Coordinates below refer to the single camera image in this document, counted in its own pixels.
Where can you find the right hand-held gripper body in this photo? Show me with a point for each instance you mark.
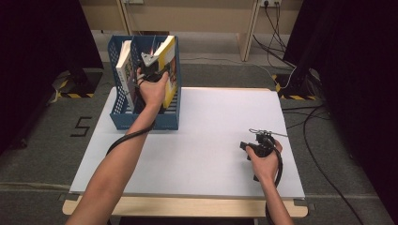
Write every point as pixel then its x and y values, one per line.
pixel 264 146

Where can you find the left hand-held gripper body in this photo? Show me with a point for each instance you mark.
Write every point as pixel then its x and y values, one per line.
pixel 150 70

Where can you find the yellow book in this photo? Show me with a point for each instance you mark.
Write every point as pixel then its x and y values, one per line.
pixel 170 90

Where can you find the white picture-grid book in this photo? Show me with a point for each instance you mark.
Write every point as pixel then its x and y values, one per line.
pixel 125 68

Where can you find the blue file rack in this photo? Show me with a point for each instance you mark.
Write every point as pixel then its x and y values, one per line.
pixel 125 120

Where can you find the person's right hand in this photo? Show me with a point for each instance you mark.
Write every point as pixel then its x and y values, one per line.
pixel 266 167

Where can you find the person's left hand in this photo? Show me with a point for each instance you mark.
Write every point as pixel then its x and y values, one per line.
pixel 153 92

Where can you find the white table board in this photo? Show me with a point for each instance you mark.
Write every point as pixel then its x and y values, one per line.
pixel 212 103

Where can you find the beige wooden desk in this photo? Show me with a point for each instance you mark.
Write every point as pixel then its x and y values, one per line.
pixel 194 17

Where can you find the black stand base striped tape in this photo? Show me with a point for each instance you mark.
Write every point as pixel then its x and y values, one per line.
pixel 72 89
pixel 287 90

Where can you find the wooden table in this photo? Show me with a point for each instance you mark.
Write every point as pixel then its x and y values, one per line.
pixel 187 207

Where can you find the black curtain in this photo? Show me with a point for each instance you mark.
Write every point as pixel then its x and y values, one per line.
pixel 359 62
pixel 37 47

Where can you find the white wall socket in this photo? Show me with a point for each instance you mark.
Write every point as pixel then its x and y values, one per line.
pixel 134 1
pixel 270 2

